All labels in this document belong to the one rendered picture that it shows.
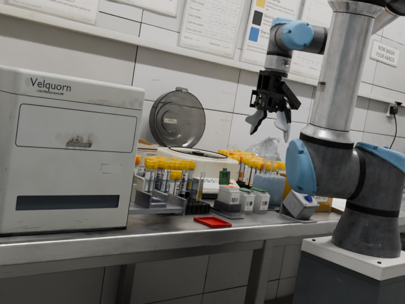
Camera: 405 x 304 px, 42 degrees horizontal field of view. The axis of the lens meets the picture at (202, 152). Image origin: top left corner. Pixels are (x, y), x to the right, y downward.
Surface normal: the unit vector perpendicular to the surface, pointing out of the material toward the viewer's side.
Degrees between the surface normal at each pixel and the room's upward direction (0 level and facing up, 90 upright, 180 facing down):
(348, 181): 101
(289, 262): 90
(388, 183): 89
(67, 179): 90
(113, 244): 90
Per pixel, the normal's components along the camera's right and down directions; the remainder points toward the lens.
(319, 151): -0.44, 0.10
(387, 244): 0.31, -0.18
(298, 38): 0.18, 0.13
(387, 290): 0.67, 0.18
